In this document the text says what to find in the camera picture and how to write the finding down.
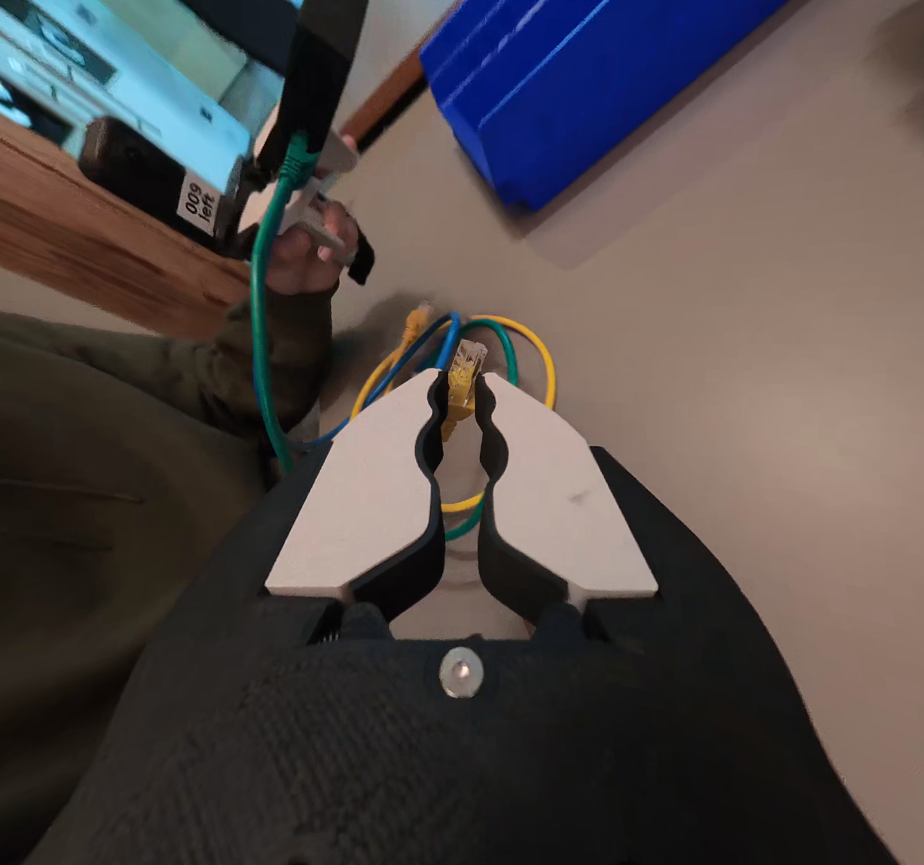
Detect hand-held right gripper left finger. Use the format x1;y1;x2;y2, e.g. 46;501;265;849
265;368;446;620

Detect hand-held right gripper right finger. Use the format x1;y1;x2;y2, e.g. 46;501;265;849
476;373;659;624

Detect yellow ethernet cable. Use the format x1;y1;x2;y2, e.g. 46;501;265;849
350;302;558;516

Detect green ethernet cable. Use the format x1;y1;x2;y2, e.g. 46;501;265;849
250;132;521;542

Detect blue ethernet cable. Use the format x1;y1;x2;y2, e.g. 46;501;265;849
253;311;464;449

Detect black network switch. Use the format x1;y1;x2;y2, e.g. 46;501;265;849
254;0;374;173

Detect person's left hand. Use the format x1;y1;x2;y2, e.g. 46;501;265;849
269;197;359;296

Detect blue plastic bin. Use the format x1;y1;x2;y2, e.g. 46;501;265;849
420;0;856;212

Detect wooden post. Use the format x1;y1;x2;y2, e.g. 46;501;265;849
0;117;254;339

